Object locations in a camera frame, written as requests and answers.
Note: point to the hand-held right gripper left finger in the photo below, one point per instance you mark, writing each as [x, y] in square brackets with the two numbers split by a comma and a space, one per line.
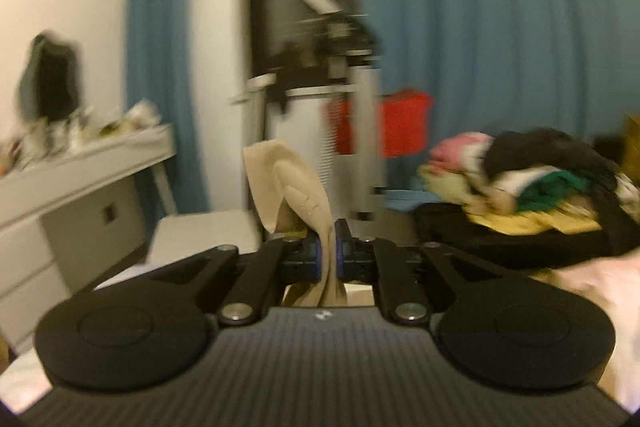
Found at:
[314, 257]

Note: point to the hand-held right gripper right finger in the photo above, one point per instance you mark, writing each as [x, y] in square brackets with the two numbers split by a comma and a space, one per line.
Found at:
[341, 252]

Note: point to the beige garment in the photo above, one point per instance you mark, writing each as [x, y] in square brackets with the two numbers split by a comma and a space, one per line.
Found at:
[292, 187]

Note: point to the pile of mixed clothes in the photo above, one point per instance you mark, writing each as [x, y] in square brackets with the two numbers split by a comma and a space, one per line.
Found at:
[530, 177]

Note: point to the white stool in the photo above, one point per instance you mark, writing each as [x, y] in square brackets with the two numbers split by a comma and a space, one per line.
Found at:
[200, 237]

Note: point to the red bag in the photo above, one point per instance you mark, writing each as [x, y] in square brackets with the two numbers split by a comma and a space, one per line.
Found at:
[400, 122]

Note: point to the black suitcase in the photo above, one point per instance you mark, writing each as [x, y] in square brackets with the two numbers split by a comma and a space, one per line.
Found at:
[510, 242]

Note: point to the blue curtain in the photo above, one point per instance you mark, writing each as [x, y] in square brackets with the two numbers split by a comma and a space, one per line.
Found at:
[162, 57]
[500, 22]

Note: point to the white desk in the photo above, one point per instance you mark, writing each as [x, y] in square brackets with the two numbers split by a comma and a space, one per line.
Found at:
[60, 217]

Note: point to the clutter of small desk items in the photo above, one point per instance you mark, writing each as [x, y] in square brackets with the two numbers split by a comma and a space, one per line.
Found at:
[75, 132]

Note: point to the pink blanket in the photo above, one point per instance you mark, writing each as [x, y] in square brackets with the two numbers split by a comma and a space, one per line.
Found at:
[607, 307]

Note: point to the dark hanging garment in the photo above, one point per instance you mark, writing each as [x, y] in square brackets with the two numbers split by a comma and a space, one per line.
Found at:
[50, 77]

